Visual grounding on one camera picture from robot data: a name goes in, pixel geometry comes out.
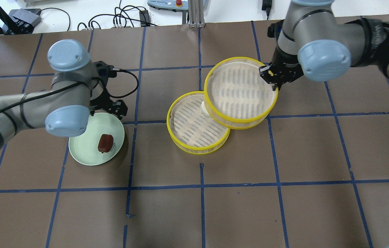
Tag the yellow steamer basket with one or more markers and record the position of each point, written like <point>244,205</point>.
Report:
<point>236,96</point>
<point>190,130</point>

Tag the white bun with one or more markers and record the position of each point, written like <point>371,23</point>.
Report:
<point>204,110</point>

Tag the brown bun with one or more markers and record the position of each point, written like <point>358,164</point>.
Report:
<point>105,143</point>

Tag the light green plate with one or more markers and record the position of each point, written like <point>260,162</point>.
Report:
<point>83,148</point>

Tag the teach pendant tablet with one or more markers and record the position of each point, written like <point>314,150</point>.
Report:
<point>170,5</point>

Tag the aluminium frame post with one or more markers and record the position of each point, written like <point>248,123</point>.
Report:
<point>193,12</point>

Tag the black camera stand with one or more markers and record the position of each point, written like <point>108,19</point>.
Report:
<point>19,21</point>

